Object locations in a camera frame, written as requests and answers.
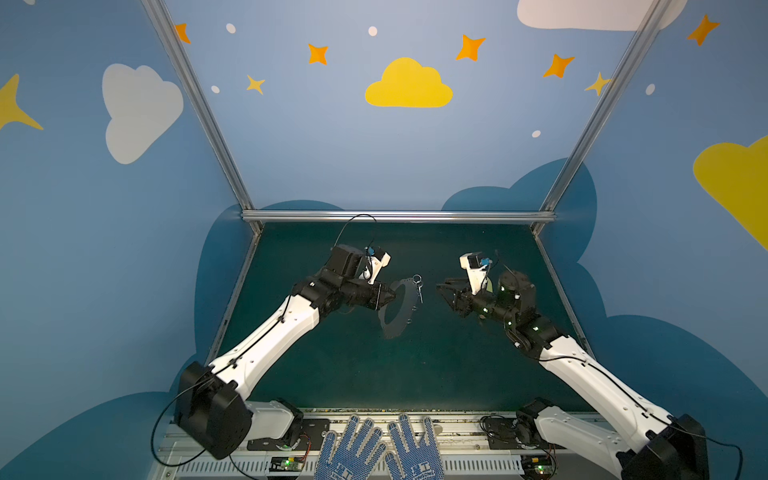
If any key with blue tag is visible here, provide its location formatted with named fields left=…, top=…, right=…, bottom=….
left=412, top=274, right=423, bottom=303

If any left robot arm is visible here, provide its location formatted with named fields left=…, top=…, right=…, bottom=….
left=173, top=244, right=396, bottom=460

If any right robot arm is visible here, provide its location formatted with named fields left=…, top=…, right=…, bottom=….
left=436, top=267, right=710, bottom=479

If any left blue knit glove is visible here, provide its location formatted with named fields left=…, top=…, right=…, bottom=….
left=313, top=415, right=387, bottom=480

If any blue knit glove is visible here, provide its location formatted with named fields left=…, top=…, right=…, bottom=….
left=313, top=415, right=387, bottom=480
left=384, top=413, right=445, bottom=480

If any right blue knit glove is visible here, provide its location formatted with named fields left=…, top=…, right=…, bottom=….
left=384, top=413, right=445, bottom=480

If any right controller board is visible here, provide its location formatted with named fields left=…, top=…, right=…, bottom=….
left=521, top=456, right=557, bottom=480

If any controller board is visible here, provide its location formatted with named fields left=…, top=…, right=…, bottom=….
left=269, top=457, right=304, bottom=474
left=521, top=456, right=557, bottom=480

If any left controller board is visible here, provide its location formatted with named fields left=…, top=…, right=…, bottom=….
left=269, top=457, right=304, bottom=474

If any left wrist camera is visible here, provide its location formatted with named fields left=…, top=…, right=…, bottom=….
left=360, top=247, right=391, bottom=285

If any aluminium frame back rail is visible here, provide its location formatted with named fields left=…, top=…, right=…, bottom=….
left=241, top=209, right=556, bottom=224

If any aluminium frame right post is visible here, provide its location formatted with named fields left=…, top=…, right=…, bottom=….
left=531, top=0, right=673, bottom=238

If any aluminium frame post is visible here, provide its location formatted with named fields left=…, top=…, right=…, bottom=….
left=531, top=0, right=673, bottom=238
left=141, top=0, right=263, bottom=236

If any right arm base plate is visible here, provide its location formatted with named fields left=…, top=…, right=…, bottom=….
left=479, top=415, right=557, bottom=450

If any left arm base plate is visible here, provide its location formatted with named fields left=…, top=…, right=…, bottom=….
left=247, top=418, right=330, bottom=451

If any aluminium frame left post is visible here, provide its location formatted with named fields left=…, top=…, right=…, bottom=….
left=141, top=0, right=263, bottom=236

